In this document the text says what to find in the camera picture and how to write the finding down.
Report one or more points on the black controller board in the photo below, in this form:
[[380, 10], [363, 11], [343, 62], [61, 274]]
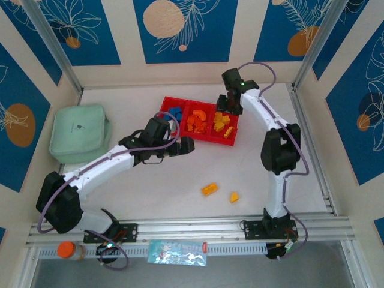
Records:
[[108, 247], [280, 250]]

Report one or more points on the orange quarter-curve track piece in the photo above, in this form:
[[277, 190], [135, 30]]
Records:
[[198, 113]]

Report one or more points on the blue-white printed packet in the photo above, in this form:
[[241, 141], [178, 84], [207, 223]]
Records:
[[177, 253]]

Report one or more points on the long aluminium base rail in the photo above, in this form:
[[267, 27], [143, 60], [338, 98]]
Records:
[[195, 228]]

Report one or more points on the orange-lid jar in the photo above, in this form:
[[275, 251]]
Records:
[[70, 250]]

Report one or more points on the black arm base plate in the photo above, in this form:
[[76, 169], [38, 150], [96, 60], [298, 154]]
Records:
[[252, 231], [129, 232]]

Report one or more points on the yellow lego wedge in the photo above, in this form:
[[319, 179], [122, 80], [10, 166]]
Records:
[[218, 116], [235, 197]]

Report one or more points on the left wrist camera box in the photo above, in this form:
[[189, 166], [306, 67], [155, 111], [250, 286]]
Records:
[[157, 128]]

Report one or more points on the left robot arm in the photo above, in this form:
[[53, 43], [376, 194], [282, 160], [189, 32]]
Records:
[[99, 168]]

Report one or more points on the aluminium side rail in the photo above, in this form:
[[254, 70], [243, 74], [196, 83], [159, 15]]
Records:
[[312, 150]]

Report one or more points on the mint green zipper pouch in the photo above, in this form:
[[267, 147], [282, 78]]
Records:
[[79, 133]]

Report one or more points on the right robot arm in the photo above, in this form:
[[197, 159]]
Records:
[[261, 108]]

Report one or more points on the orange U-bend track piece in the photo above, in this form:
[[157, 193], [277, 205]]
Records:
[[200, 123]]

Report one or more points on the red plastic bin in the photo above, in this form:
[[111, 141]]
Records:
[[211, 109], [235, 121], [166, 103]]

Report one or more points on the aluminium frame post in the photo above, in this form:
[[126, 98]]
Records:
[[51, 42], [321, 42]]

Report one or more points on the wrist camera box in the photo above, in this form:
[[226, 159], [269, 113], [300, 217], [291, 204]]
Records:
[[157, 128], [232, 78]]

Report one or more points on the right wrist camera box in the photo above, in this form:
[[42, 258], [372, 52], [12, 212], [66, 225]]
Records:
[[232, 78]]

